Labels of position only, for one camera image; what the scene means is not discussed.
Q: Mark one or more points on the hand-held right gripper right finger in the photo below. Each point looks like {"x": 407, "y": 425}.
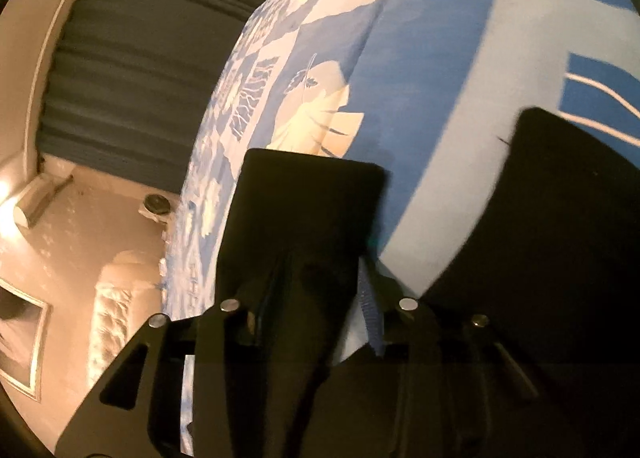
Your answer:
{"x": 371, "y": 310}

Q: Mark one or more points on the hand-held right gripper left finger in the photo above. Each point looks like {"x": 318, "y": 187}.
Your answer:
{"x": 217, "y": 335}

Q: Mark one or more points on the black pants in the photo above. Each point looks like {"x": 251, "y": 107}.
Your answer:
{"x": 310, "y": 208}

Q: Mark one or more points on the cream tufted headboard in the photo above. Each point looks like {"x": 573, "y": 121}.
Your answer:
{"x": 112, "y": 318}

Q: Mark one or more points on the round black device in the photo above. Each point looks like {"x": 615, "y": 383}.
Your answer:
{"x": 157, "y": 203}

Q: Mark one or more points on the white air conditioner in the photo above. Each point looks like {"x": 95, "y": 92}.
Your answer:
{"x": 35, "y": 200}

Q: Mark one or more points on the blue printed bedspread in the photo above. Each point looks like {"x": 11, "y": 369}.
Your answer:
{"x": 430, "y": 87}

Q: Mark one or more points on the dark blue curtain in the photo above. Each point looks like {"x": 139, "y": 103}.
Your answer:
{"x": 140, "y": 62}

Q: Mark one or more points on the framed wall picture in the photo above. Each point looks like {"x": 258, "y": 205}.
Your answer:
{"x": 20, "y": 338}

